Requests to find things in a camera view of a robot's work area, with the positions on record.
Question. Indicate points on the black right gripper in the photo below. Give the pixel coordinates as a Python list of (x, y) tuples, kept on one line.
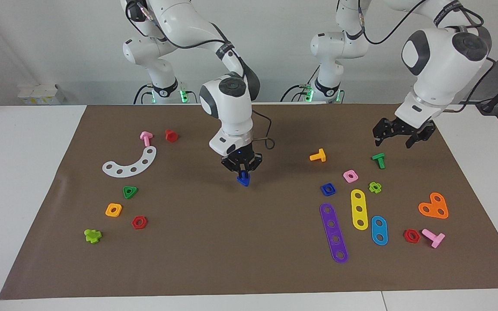
[(240, 154)]

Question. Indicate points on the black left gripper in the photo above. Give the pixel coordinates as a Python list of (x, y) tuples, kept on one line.
[(408, 127)]

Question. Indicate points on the blue triangle-head plastic screw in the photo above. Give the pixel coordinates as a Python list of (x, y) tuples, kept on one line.
[(243, 180)]

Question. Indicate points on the blue square plastic nut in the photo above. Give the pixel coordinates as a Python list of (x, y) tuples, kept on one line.
[(323, 192)]

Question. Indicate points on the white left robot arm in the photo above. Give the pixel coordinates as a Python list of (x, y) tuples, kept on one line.
[(439, 65)]

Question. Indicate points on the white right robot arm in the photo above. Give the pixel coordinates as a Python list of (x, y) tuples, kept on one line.
[(231, 116)]

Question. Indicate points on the dark green plastic screw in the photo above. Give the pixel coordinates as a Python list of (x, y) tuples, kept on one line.
[(378, 158)]

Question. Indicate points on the lime green cross nut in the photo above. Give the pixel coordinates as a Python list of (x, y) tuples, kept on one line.
[(379, 188)]

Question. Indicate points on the pink square plastic nut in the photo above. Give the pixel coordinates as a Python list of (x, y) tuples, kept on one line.
[(345, 175)]

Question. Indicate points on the orange yellow plastic screw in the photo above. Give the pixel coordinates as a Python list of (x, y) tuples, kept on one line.
[(318, 156)]

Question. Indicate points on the red hexagonal plastic screw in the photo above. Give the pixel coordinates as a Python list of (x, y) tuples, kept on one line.
[(171, 136)]

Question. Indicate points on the pink plastic screw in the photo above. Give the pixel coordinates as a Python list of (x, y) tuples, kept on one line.
[(146, 139), (435, 239)]

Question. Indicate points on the red hexagonal plastic nut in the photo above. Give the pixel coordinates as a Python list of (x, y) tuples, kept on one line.
[(406, 238), (134, 224)]

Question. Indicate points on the green triangular plastic nut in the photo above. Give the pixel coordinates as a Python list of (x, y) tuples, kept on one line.
[(127, 195)]

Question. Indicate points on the orange square plastic nut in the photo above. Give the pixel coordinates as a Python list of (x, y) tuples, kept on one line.
[(108, 213)]

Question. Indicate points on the brown paper table mat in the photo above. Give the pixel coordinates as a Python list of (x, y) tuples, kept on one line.
[(249, 242)]

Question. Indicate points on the orange three-hole plastic plate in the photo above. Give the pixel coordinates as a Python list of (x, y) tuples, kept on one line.
[(434, 206)]

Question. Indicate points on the yellow three-hole plastic plate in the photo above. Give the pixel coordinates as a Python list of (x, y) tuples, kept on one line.
[(358, 202)]

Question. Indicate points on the blue two-hole plastic plate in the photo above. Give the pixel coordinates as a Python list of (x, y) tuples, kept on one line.
[(379, 230)]

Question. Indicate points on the white curved five-hole plate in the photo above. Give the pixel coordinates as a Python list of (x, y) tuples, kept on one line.
[(139, 165)]

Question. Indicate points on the purple four-hole plastic plate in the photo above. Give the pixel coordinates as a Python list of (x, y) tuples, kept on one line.
[(333, 232)]

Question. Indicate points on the white cardboard box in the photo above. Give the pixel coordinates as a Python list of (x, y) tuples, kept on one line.
[(37, 93)]

